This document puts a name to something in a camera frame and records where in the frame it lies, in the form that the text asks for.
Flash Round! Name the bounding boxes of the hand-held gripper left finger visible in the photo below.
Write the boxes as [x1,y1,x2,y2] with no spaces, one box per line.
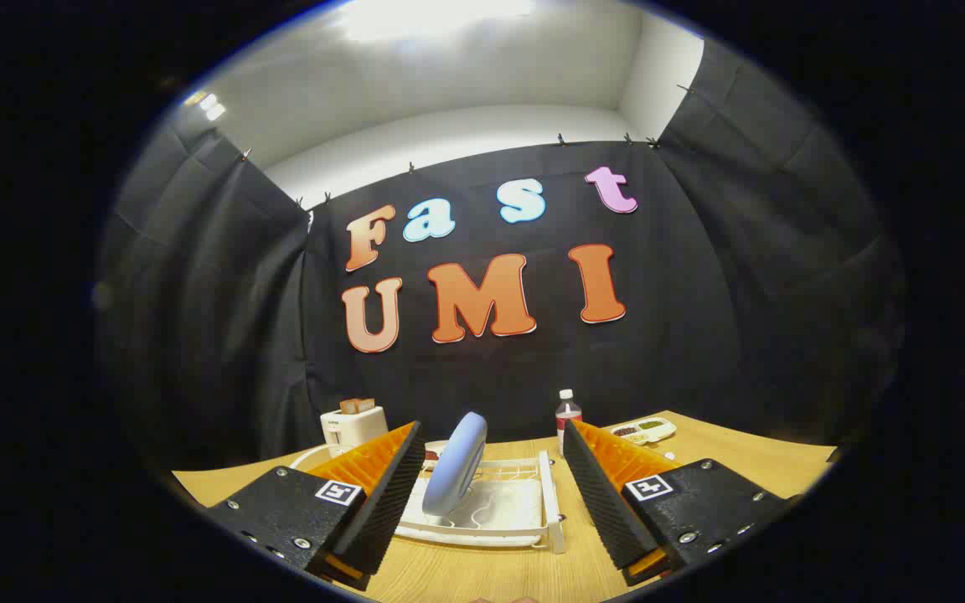
[202,421,426,591]

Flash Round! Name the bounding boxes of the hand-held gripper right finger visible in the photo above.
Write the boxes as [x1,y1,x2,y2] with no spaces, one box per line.
[562,419,793,587]

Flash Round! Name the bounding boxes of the blue plate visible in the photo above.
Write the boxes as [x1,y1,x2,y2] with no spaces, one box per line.
[422,411,488,518]

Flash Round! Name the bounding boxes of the white wire dish rack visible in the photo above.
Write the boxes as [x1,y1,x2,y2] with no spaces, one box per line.
[290,442,567,555]

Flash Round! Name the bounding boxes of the white divided bean dish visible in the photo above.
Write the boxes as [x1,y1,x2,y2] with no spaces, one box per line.
[611,417,678,446]

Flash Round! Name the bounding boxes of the white toaster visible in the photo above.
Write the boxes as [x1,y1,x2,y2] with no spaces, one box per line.
[321,406,389,457]

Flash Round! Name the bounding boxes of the clear plastic water bottle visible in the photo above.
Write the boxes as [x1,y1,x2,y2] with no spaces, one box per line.
[555,389,583,457]

